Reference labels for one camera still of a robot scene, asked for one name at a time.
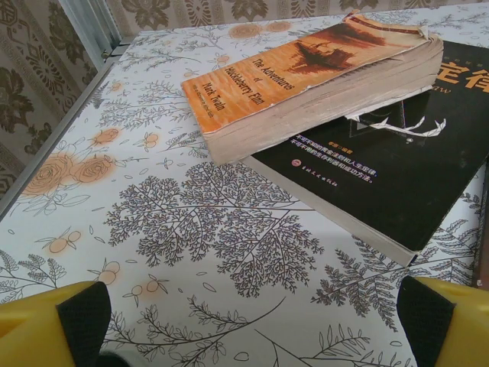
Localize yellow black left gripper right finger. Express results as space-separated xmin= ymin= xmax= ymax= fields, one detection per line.
xmin=397 ymin=274 xmax=489 ymax=367

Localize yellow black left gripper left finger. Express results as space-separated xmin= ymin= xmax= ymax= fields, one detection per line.
xmin=0 ymin=281 xmax=112 ymax=367

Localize black book with Chinese title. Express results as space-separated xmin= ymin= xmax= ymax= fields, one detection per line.
xmin=244 ymin=37 xmax=489 ymax=268

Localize orange Huckleberry Finn paperback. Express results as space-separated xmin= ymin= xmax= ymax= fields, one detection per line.
xmin=181 ymin=9 xmax=445 ymax=166

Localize floral patterned table cover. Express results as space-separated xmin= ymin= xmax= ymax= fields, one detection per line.
xmin=0 ymin=7 xmax=489 ymax=367

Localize aluminium side rail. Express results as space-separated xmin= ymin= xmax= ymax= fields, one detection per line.
xmin=0 ymin=34 xmax=129 ymax=225

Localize aluminium corner post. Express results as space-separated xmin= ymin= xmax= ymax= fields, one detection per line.
xmin=70 ymin=0 xmax=125 ymax=58

